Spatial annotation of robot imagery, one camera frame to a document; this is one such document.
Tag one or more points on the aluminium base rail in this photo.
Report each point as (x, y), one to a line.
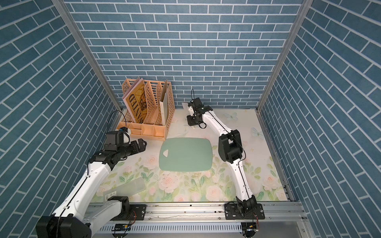
(221, 212)

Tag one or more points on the clear plastic box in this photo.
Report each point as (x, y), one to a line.
(128, 189)

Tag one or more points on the brown printed magazine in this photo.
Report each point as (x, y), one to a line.
(135, 100)

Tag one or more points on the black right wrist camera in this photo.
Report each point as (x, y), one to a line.
(195, 104)

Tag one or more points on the green cutting board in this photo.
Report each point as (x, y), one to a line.
(186, 155)

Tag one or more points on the aluminium corner post left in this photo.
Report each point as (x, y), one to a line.
(80, 40)

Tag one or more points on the peach plastic file organizer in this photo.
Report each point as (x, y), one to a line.
(152, 127)

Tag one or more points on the aluminium corner post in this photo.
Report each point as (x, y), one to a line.
(285, 50)
(80, 40)

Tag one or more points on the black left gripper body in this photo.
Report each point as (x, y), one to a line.
(132, 148)

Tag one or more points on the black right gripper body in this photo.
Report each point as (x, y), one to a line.
(193, 121)

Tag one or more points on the aluminium corner post right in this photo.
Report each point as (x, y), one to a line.
(285, 50)

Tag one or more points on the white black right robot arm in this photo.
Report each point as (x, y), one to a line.
(230, 150)

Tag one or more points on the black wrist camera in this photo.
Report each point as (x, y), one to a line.
(116, 139)
(195, 104)

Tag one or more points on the floral table mat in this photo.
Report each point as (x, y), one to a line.
(213, 185)

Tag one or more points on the white folder in organizer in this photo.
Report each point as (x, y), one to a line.
(164, 104)

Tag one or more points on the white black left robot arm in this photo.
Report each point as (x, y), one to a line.
(69, 219)

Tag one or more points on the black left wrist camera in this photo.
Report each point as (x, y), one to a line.
(116, 139)

